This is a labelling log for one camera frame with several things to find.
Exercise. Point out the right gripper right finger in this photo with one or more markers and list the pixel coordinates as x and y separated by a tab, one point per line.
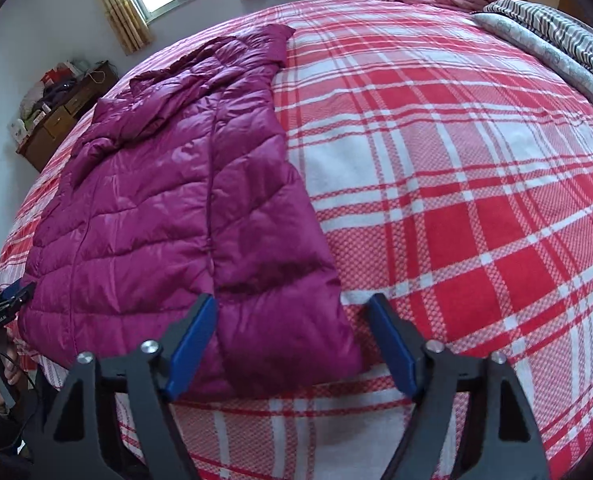
500	437

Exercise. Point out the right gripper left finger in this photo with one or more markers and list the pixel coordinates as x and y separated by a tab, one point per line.
112	418

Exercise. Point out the magenta puffer jacket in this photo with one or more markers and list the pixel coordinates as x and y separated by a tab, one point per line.
181	186

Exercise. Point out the brown wooden desk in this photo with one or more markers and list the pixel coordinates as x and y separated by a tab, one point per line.
56	124

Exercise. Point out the red plaid bed sheet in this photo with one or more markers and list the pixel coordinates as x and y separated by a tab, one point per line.
454	173

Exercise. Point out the clutter pile on desk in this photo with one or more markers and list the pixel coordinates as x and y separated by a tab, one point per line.
42	98

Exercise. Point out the left beige curtain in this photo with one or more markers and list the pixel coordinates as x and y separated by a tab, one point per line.
128	25

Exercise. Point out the grey patterned pillow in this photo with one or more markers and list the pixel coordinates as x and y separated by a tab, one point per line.
562	64

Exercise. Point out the striped pillow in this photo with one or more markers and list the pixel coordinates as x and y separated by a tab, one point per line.
568	34

